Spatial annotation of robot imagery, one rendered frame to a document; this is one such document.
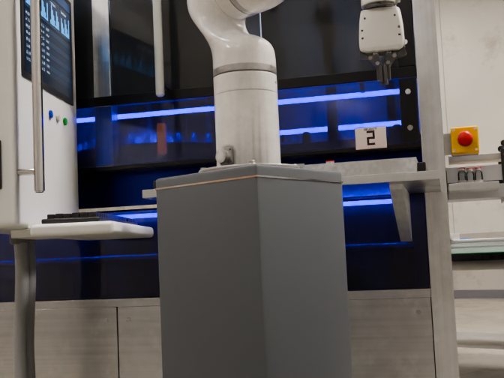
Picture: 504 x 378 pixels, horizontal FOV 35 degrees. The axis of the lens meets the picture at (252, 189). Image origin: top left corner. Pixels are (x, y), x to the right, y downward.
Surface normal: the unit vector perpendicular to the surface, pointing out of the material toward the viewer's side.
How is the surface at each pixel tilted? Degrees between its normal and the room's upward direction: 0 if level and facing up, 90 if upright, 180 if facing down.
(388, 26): 91
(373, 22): 90
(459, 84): 90
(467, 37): 90
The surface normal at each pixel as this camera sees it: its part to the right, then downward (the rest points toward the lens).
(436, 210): -0.24, -0.07
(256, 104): 0.29, -0.10
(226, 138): -0.69, -0.04
